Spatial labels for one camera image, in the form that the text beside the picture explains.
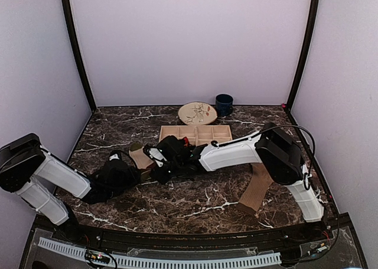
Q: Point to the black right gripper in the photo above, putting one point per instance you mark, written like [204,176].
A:
[161,177]

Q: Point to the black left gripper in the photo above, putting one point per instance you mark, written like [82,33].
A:
[133,177]

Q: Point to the beige striped sock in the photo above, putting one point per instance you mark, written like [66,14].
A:
[143,162]

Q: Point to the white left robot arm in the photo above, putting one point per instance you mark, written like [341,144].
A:
[26,164]

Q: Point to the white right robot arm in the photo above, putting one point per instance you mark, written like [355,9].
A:
[271,146]

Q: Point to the wooden compartment tray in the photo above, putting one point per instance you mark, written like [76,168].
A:
[197,134]

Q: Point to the patterned ceramic plate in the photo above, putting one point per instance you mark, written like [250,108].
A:
[197,113]

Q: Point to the dark blue mug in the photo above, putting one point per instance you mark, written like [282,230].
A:
[224,105]

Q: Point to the tan plain sock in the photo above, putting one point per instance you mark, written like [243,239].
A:
[252,198]

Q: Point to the white slotted cable duct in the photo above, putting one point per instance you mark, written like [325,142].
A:
[98,259]

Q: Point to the left black corner post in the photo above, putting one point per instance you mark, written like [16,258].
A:
[68,16]

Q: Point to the black corner post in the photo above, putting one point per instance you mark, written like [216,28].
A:
[313,8]
[68,16]

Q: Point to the right black corner post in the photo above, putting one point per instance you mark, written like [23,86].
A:
[313,8]

